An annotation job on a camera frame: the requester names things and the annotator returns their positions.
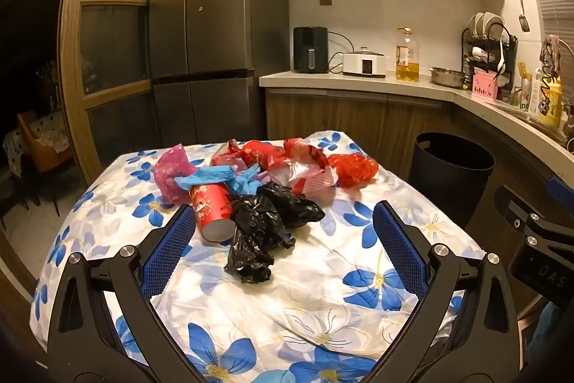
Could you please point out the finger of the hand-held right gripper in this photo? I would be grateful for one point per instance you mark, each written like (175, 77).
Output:
(561, 191)
(509, 203)

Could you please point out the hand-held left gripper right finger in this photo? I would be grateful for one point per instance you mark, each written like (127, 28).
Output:
(399, 248)

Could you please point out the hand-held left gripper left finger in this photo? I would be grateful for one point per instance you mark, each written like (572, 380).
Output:
(168, 248)

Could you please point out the red paper cup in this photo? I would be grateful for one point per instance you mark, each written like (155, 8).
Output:
(210, 208)

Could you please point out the black trash bin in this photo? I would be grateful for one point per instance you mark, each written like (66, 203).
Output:
(448, 181)

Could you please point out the pink plastic bag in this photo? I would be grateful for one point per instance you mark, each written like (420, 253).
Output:
(168, 172)

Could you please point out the light blue plastic bag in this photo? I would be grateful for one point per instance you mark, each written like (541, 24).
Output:
(202, 179)

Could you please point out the black plastic bag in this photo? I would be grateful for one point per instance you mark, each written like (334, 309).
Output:
(255, 226)

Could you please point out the red dotted plastic bag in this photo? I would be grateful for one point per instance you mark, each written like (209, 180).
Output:
(352, 167)

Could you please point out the white and red wrapper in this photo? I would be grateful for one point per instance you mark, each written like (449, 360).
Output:
(305, 181)

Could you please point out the red translucent plastic bag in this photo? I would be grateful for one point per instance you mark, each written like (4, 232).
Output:
(307, 149)

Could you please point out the person's right forearm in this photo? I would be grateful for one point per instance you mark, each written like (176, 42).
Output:
(547, 333)

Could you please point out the yellow detergent bottle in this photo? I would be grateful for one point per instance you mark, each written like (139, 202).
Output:
(554, 105)

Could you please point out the blue floral tablecloth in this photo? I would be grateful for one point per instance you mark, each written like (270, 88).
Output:
(323, 302)

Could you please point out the beer can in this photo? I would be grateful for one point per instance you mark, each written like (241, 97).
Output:
(524, 100)

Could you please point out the white bottle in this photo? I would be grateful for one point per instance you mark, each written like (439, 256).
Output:
(535, 93)

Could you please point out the pink utensil holder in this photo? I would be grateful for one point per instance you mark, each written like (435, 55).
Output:
(483, 87)

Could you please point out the yellow utensil bundle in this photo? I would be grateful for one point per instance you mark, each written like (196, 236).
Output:
(523, 69)

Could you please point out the steel bowl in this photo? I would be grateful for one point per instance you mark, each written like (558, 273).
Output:
(447, 79)

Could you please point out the pink cloth on faucet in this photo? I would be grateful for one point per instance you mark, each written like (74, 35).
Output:
(549, 51)

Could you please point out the metal faucet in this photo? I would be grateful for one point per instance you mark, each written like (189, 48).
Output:
(566, 46)

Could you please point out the white ladle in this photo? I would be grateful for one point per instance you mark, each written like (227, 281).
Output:
(501, 57)

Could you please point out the wooden base cabinets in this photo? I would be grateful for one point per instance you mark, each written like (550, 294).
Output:
(341, 114)

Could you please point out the black dish rack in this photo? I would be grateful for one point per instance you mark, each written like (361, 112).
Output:
(511, 51)

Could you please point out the orange chair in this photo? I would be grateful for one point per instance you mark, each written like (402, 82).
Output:
(49, 158)

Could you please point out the white bowl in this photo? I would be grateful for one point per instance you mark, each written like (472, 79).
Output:
(478, 52)

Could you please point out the kitchen counter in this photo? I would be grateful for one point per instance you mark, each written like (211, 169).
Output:
(358, 84)

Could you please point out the wooden glass partition door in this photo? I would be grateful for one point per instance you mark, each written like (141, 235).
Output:
(114, 87)

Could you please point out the hanging metal spatula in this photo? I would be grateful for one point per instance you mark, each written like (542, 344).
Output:
(523, 23)

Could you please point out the cooking oil bottle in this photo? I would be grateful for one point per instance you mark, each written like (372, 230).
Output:
(407, 60)

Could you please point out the white plate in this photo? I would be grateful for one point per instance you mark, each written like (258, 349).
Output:
(492, 24)
(476, 23)

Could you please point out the dotted tablecloth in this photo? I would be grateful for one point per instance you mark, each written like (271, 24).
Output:
(18, 140)

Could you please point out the white electric cooker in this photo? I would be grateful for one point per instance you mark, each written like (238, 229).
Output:
(363, 63)

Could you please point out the window blinds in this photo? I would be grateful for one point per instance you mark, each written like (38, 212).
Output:
(558, 1)

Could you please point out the black air fryer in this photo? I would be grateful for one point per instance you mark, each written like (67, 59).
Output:
(310, 48)

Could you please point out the grey refrigerator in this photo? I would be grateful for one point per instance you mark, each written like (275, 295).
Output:
(215, 28)

